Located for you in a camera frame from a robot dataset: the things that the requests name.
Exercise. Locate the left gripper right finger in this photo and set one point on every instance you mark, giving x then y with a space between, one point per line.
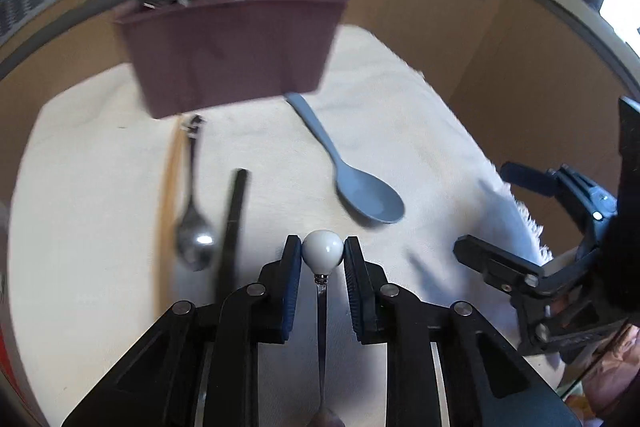
369 295

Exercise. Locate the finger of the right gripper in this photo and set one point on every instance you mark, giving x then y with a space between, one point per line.
500 269
539 182

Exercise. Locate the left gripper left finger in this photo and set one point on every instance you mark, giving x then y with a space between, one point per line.
276 308

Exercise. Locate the black-handled spoon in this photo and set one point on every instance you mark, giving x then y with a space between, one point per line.
225 284

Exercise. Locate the white ball-end metal spoon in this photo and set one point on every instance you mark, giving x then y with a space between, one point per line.
322 252

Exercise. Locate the blue-grey plastic spoon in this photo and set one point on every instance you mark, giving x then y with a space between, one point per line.
370 197

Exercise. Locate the smiley-handle metal spoon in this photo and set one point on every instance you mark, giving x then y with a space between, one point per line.
195 236

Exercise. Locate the wooden chopstick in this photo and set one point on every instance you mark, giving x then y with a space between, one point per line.
164 240

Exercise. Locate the white cloth mat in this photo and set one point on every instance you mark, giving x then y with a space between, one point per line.
84 272

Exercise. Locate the maroon utensil caddy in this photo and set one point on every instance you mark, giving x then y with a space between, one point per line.
215 52

